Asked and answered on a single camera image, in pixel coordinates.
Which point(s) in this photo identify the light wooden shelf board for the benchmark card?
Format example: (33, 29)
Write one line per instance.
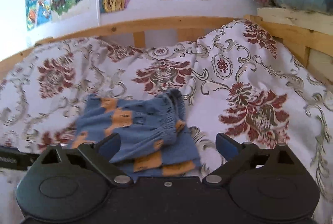
(309, 20)

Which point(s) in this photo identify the blue orange patterned pants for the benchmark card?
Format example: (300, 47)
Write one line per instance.
(155, 140)

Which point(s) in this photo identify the wooden bed frame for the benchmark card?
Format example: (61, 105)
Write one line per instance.
(312, 48)

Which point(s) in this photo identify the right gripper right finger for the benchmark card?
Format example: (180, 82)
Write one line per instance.
(238, 158)

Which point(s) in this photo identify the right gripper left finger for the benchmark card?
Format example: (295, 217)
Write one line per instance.
(98, 156)

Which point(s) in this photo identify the white floral bedspread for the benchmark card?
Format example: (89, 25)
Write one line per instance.
(237, 79)

